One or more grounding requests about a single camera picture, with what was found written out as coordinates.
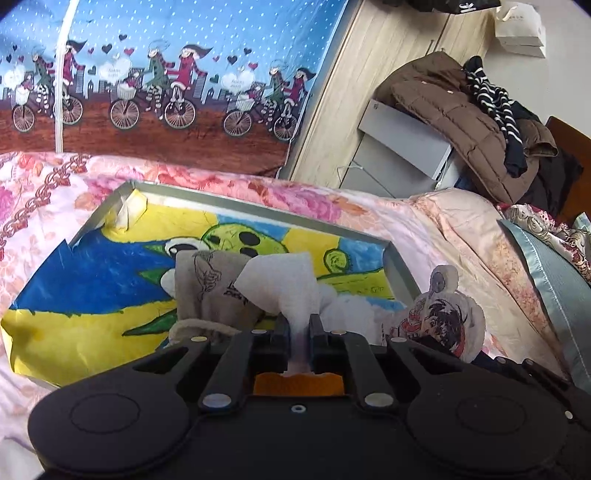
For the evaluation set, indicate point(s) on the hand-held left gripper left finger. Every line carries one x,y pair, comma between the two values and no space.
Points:
281,341

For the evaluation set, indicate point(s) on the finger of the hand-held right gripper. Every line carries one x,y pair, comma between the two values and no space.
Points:
508,365

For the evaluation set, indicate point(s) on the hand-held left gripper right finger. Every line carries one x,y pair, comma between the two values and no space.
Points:
318,341

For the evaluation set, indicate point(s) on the white tissue cloth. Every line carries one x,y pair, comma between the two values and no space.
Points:
286,286

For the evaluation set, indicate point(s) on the cartoon print plush pouch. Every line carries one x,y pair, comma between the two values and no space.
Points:
443,318

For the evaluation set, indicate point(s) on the blue-grey satin pillow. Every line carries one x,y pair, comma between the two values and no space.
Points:
554,277

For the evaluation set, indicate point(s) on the pale pink floral quilt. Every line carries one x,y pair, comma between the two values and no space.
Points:
485,230

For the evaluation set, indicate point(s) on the grey box with cartoon lining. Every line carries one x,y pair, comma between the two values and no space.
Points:
92,286

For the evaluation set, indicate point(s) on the grey storage cabinet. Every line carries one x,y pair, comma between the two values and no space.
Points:
397,138

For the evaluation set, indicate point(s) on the dark wooden headboard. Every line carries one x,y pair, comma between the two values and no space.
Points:
568,134

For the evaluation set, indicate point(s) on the light wooden wardrobe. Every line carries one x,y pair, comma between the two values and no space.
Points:
351,92

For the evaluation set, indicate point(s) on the brown puffer jacket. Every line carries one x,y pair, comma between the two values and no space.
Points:
438,101

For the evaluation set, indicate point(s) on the black white striped garment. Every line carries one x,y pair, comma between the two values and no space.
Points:
489,97

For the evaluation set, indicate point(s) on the pink floral bed sheet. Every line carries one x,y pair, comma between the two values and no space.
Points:
46,184

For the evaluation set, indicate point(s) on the blue cyclist print fabric wardrobe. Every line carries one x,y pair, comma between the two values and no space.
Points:
184,27

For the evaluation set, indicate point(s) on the white paper bag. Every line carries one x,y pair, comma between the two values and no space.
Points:
519,27

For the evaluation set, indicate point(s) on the black bag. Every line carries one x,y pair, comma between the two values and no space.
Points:
438,4

